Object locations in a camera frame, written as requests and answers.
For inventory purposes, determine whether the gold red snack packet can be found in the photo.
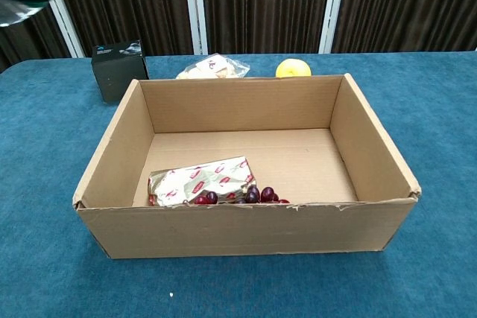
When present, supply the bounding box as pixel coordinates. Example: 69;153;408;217
148;156;256;207

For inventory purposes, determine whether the bunch of red grapes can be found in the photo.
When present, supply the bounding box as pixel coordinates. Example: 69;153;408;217
193;185;291;206

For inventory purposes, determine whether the black cube product box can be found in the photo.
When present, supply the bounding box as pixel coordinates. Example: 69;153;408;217
91;39;150;104

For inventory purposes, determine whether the open brown cardboard box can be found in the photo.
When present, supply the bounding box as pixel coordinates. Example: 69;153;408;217
72;72;423;260

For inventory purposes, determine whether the clear bag of pastries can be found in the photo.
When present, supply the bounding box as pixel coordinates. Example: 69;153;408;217
175;52;251;80

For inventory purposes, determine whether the yellow round fruit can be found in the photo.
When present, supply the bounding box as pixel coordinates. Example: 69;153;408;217
275;57;312;78

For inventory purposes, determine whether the blue felt table cover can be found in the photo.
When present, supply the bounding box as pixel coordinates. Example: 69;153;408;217
0;49;477;318

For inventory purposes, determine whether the white partition frame post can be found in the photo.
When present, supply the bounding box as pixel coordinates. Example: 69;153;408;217
182;0;209;56
318;0;350;54
49;0;86;59

